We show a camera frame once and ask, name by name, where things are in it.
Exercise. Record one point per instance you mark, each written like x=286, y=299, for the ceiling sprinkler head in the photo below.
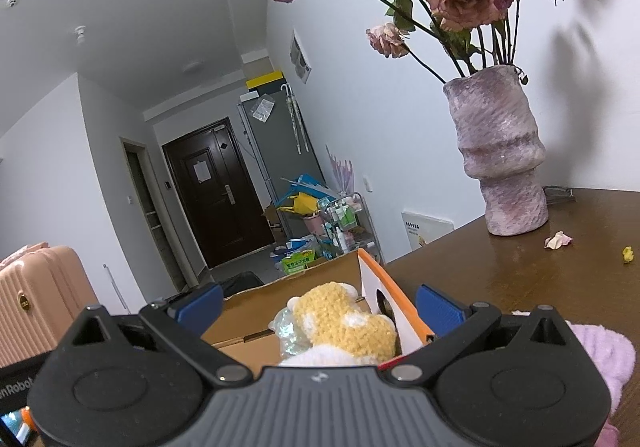
x=80, y=34

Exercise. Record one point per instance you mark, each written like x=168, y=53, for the translucent glittery pouch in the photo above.
x=290, y=334

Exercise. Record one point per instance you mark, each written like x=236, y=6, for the yellow and black box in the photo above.
x=265, y=81

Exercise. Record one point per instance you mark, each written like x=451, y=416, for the pink bucket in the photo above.
x=312, y=225

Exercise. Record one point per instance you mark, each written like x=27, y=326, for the lavender fluffy headband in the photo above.
x=605, y=357

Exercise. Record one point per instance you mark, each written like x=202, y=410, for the yellow knitted plush toy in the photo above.
x=345, y=322

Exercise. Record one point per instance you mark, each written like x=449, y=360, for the pink ribbed suitcase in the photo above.
x=40, y=297

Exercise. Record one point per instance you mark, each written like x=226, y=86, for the blue and yellow bags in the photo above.
x=305, y=197

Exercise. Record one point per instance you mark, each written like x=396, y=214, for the plastic sleeve on refrigerator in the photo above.
x=261, y=109

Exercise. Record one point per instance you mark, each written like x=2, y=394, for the grey refrigerator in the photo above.
x=280, y=152

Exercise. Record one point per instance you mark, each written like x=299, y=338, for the black eyeglasses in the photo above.
x=557, y=193

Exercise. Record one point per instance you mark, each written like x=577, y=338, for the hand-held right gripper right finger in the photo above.
x=440, y=309

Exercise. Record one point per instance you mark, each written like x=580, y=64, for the open cardboard carton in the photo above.
x=273, y=224

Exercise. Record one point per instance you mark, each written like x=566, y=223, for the green snack bag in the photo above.
x=298, y=263

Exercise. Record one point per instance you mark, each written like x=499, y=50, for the fallen pink petal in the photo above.
x=557, y=240

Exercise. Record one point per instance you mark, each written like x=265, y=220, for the purple textured vase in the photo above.
x=500, y=152

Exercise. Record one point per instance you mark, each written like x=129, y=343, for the scattered yellow flower bits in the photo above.
x=627, y=254

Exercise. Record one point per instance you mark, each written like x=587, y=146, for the dark brown door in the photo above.
x=215, y=192

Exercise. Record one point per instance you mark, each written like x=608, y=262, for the clear folded umbrella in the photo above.
x=295, y=119

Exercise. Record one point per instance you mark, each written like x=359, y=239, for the white board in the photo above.
x=425, y=229

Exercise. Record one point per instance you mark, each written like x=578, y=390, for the wall electrical panel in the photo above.
x=300, y=57

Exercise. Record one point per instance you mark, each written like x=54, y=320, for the purple flower wall decoration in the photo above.
x=340, y=169

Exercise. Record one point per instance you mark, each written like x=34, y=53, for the white wall socket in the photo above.
x=368, y=183

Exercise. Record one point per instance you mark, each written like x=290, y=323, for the metal rolling cart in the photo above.
x=347, y=227

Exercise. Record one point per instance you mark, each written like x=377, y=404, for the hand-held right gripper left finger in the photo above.
x=202, y=302

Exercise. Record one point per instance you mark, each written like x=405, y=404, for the red cardboard box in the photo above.
x=260, y=312

